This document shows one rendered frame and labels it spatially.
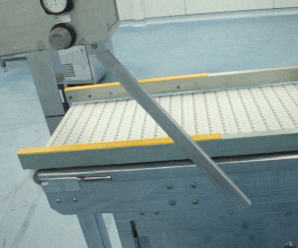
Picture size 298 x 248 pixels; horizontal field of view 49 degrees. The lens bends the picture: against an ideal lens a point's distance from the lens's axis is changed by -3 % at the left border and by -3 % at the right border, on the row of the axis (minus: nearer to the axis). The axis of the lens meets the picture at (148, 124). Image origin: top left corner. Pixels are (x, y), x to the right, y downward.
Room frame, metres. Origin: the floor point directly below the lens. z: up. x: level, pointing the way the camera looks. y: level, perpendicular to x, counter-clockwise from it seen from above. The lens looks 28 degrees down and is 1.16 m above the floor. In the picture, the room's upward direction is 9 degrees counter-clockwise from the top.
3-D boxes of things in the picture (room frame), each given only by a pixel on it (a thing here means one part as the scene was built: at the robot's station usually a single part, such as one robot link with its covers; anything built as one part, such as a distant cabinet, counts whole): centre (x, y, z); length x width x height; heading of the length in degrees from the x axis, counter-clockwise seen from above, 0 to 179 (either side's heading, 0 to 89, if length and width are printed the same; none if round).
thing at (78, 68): (3.42, 0.63, 0.38); 0.63 x 0.57 x 0.76; 71
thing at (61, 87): (0.77, 0.20, 0.80); 0.02 x 0.01 x 0.20; 81
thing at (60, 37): (0.42, 0.09, 1.08); 0.03 x 0.03 x 0.04; 81
